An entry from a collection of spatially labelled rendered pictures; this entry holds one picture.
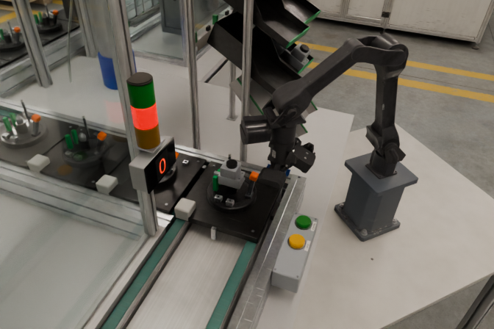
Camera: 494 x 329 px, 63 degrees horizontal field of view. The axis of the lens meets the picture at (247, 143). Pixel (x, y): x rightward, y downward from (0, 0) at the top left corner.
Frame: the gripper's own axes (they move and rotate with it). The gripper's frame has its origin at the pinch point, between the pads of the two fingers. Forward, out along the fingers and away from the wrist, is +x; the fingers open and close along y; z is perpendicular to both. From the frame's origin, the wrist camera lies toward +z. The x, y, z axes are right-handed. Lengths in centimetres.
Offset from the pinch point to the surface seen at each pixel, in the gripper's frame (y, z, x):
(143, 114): -21.2, -23.6, -25.5
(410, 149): 59, 37, 23
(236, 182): -2.3, -11.0, 4.4
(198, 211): -9.2, -19.3, 12.3
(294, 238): -8.4, 7.6, 12.2
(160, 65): 82, -85, 23
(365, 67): 307, 7, 108
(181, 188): -2.7, -27.9, 12.3
